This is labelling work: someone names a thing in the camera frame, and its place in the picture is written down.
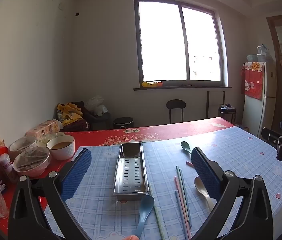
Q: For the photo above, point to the black round stool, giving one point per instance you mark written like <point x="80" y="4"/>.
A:
<point x="176" y="103"/>

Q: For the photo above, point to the black rice cooker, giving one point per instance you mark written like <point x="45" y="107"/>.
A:
<point x="227" y="110"/>

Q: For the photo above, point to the pink chopstick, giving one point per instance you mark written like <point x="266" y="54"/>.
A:
<point x="179" y="197"/>

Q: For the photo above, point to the blue chopstick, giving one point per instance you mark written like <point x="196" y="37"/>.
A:
<point x="180" y="211"/>

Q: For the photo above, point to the yellow cloth on windowsill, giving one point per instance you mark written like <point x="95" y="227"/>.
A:
<point x="152" y="84"/>

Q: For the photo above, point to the clear plastic bag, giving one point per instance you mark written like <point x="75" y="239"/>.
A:
<point x="97" y="105"/>

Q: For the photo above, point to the white jar with red label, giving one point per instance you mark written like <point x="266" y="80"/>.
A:
<point x="6" y="166"/>

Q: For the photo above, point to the white refrigerator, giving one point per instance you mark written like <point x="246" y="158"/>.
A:
<point x="255" y="115"/>

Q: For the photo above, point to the white plastic-wrapped bowl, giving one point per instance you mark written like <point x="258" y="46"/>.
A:
<point x="43" y="141"/>

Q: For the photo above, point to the stainless steel perforated tray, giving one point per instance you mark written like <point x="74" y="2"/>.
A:
<point x="131" y="175"/>

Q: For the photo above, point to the dark-framed window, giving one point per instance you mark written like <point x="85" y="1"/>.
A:
<point x="181" y="42"/>

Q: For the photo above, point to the red printed tablecloth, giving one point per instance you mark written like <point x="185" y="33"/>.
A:
<point x="86" y="136"/>

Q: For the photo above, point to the green spoon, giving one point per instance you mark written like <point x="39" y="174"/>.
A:
<point x="185" y="145"/>

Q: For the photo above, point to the dark teal chopstick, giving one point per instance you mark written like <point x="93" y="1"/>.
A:
<point x="184" y="185"/>

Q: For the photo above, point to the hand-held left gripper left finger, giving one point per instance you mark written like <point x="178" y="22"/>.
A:
<point x="77" y="172"/>

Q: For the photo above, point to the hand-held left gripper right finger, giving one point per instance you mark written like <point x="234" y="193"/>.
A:
<point x="204" y="172"/>

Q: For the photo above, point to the peach tissue pack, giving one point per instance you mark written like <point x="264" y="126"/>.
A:
<point x="43" y="128"/>

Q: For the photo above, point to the dark folding frame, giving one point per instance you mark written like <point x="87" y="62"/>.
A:
<point x="208" y="105"/>

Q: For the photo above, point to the plastic containers on refrigerator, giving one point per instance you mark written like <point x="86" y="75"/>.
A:
<point x="258" y="55"/>

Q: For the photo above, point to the dark round trash bin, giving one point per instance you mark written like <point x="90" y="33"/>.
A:
<point x="123" y="122"/>

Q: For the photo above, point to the dark armchair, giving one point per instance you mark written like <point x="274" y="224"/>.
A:
<point x="101" y="121"/>

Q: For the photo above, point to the pile of yellow and maroon clothes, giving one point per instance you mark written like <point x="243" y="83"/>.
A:
<point x="69" y="115"/>

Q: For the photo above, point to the white spoon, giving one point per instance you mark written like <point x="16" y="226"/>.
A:
<point x="199" y="186"/>

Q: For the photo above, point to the light green chopstick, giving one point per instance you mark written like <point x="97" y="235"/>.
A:
<point x="156" y="212"/>

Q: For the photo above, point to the blue spoon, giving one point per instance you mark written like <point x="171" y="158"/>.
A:
<point x="146" y="205"/>

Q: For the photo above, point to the white bowl with soup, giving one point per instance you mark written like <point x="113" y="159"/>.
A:
<point x="61" y="147"/>

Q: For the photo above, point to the pink spoon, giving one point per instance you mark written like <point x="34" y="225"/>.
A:
<point x="189" y="164"/>

